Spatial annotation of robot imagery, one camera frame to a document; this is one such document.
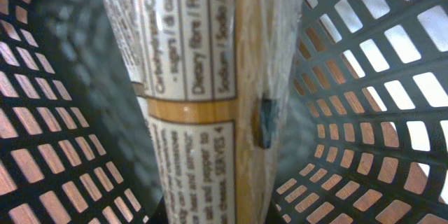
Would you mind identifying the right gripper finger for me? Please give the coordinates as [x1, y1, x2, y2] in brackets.
[258, 97, 279, 149]

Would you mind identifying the red spaghetti package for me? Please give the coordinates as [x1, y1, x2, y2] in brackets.
[103, 0, 303, 223]

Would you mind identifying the grey plastic shopping basket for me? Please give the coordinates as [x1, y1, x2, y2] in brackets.
[1, 0, 447, 223]

